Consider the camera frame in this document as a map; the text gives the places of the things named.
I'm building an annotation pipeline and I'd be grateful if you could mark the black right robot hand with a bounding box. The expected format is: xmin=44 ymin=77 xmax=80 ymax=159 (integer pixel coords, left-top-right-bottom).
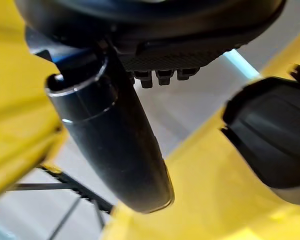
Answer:
xmin=14 ymin=0 xmax=287 ymax=215

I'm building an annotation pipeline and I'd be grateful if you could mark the black sole-shaped part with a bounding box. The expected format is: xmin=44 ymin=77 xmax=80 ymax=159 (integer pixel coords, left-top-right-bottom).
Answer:
xmin=219 ymin=63 xmax=300 ymax=202

